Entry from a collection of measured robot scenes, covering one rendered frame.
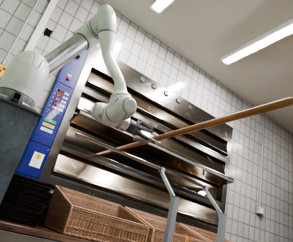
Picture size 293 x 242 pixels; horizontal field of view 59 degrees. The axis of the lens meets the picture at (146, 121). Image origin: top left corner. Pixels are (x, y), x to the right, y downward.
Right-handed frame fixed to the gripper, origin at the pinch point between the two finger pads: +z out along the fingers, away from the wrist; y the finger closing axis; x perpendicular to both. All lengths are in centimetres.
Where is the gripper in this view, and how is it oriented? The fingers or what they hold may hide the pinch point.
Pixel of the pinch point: (155, 138)
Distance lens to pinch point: 152.4
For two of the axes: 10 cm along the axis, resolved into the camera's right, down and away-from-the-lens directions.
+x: 5.6, -2.2, -8.0
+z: 8.0, 4.0, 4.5
